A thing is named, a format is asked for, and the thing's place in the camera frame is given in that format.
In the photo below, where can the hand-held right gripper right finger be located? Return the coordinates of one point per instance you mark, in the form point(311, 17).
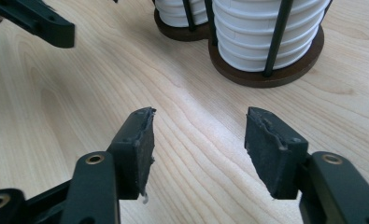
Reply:
point(272, 155)

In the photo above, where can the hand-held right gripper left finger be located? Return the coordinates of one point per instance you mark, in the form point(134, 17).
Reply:
point(132, 155)

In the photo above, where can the brown wooden cup rack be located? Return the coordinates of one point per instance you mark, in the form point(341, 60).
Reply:
point(266, 77)

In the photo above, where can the white plate stack in rack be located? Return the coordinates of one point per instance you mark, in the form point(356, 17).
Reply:
point(250, 37)

